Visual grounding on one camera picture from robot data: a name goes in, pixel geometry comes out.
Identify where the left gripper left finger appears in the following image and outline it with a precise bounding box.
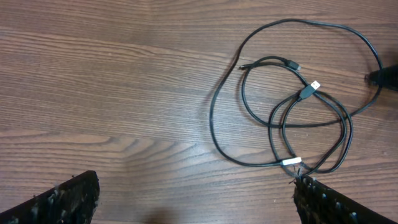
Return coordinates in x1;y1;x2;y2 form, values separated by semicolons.
1;170;100;224

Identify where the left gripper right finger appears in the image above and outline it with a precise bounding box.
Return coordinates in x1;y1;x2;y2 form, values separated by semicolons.
293;175;395;224

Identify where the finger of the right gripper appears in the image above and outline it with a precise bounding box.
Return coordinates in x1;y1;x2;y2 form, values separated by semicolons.
366;65;398;91

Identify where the long black USB cable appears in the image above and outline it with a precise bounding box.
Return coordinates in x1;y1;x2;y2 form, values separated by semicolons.
208;18;384;168

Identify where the short black USB cable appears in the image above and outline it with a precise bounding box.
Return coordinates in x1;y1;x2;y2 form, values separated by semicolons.
238;55;354;178

